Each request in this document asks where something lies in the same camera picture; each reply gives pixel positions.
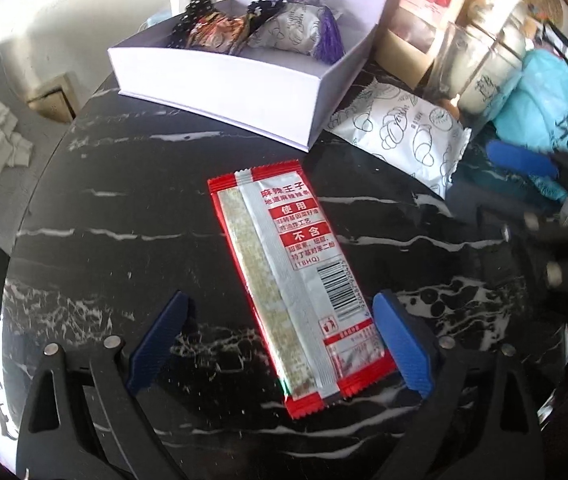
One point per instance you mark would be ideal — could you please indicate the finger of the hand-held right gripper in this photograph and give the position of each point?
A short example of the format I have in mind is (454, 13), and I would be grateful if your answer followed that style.
(521, 160)
(519, 240)

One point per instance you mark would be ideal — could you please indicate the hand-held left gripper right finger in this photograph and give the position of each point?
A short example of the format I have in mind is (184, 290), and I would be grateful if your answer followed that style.
(406, 340)

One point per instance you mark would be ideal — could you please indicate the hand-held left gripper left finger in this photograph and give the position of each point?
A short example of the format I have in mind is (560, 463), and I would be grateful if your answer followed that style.
(156, 342)

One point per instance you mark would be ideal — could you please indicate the red snack packet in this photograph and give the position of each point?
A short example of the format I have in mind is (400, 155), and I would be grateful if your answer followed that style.
(309, 270)

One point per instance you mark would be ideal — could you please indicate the white bread print packet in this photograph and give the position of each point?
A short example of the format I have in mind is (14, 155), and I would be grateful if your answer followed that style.
(399, 130)
(289, 27)

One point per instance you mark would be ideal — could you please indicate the white gift box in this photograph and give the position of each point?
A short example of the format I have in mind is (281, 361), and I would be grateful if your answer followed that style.
(213, 77)

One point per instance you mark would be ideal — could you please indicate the black lace cloth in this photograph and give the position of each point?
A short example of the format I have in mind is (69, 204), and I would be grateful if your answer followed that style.
(261, 10)

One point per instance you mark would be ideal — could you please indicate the brown gold coffee packet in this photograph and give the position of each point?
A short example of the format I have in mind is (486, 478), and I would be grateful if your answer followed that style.
(218, 32)

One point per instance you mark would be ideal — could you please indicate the black polka-dot packet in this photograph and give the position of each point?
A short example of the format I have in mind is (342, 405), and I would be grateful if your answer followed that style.
(191, 15)

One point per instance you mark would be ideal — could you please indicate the blue plastic bag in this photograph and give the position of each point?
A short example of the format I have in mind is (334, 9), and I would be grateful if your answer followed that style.
(549, 105)

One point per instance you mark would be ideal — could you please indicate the brown egg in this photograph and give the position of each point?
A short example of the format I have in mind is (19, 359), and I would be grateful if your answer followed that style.
(450, 107)

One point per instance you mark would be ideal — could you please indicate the clear glass cup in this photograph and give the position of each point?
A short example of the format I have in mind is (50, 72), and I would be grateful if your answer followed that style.
(464, 70)

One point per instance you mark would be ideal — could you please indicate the red dried fruit pouch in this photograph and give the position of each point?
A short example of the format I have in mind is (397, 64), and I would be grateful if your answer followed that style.
(419, 15)

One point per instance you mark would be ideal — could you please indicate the grey leaf pattern chair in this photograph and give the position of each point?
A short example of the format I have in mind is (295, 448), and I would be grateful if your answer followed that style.
(38, 160)

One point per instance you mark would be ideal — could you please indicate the beige vent panel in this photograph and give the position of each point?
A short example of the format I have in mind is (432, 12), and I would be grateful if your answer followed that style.
(56, 97)

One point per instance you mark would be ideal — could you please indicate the light blue tissue packet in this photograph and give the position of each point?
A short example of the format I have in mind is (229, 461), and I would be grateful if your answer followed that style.
(157, 19)

